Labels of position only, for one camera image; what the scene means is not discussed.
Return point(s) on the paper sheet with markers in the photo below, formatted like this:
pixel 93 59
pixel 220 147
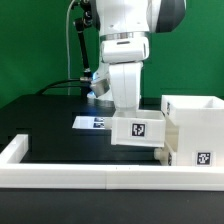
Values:
pixel 92 122

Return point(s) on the white U-shaped fence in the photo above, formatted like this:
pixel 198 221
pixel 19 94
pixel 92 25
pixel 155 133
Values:
pixel 14 173

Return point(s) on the white front drawer box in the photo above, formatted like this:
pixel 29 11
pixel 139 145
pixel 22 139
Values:
pixel 166 155

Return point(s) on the white drawer cabinet frame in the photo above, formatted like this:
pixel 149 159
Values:
pixel 195 129

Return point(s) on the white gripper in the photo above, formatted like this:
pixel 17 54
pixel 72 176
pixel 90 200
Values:
pixel 119 71

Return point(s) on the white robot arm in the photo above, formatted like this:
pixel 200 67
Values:
pixel 124 26

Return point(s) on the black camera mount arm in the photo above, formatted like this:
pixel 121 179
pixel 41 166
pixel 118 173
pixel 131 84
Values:
pixel 81 24

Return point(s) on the white drawer box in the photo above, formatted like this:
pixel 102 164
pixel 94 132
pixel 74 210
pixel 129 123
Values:
pixel 144 128
pixel 166 155

